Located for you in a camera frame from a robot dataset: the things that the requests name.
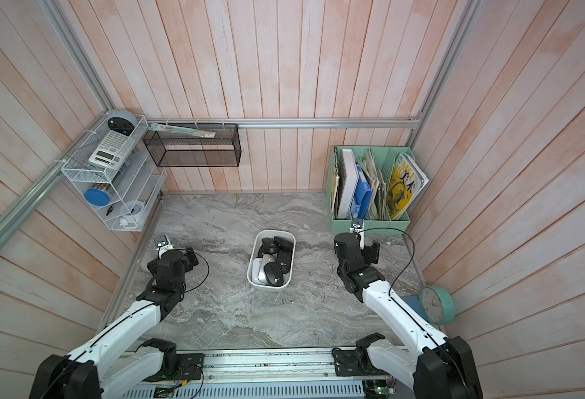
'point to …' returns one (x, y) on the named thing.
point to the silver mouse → (266, 258)
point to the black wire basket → (194, 145)
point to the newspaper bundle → (377, 190)
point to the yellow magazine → (406, 180)
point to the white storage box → (258, 250)
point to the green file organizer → (369, 183)
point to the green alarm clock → (438, 304)
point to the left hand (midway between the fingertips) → (176, 253)
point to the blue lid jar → (95, 197)
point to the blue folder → (362, 196)
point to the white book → (347, 204)
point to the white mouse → (255, 265)
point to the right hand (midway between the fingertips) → (359, 237)
